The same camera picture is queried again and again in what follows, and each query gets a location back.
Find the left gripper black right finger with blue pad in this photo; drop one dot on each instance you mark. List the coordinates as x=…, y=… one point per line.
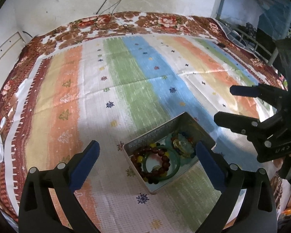
x=246, y=203

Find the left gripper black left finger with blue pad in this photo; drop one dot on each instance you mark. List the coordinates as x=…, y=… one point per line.
x=37, y=212

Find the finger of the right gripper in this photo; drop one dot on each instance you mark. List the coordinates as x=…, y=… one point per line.
x=243, y=124
x=252, y=92

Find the green jade bangle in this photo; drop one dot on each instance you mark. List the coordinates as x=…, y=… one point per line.
x=156, y=176

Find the open jewelry box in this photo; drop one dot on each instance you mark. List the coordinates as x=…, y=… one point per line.
x=182, y=127

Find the metal rack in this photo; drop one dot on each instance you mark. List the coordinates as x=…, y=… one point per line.
x=253, y=40

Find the gold bangle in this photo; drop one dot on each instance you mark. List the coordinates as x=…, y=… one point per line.
x=185, y=149

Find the striped colourful bed cloth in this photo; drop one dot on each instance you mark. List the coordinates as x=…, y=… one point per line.
x=113, y=90

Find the white headboard panel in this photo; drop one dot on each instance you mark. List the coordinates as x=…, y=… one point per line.
x=12, y=47

